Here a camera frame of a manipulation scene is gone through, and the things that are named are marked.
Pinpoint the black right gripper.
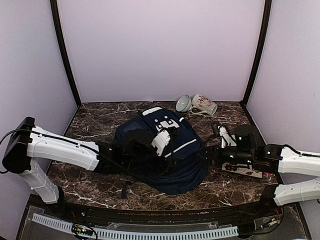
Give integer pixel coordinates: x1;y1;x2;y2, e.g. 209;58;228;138
195;142;255;167

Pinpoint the navy blue student backpack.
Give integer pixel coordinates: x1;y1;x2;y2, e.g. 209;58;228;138
113;107;209;195

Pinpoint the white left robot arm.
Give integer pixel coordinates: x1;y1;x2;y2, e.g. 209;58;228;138
2;117;180;218

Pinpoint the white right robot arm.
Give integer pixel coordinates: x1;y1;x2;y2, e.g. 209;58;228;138
205;121;320;217

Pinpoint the tipped celadon bowl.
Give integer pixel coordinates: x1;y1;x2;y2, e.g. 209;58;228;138
175;94;192;113

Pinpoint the white floral mug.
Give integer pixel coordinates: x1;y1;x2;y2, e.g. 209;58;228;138
190;94;218;116

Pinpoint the small green circuit board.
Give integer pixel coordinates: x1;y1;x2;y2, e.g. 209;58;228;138
71;224;93;237

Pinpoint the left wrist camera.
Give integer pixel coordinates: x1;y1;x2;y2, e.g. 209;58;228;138
151;129;172;157

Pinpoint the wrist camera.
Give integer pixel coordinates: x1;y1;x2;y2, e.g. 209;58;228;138
151;129;172;157
218;125;237;148

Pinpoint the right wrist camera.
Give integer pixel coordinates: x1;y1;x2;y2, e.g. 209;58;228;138
218;125;237;148

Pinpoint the black front rail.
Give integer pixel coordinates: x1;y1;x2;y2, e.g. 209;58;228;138
45;201;284;225

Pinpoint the right black frame post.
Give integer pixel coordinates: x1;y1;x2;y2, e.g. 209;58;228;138
240;0;273;108

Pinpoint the black frame post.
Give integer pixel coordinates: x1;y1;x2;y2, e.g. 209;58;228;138
240;0;273;108
49;0;82;108

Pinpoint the grey slotted cable duct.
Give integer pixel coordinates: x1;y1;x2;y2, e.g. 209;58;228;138
31;213;239;240

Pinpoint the left black frame post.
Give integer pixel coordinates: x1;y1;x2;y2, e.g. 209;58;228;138
49;0;82;108

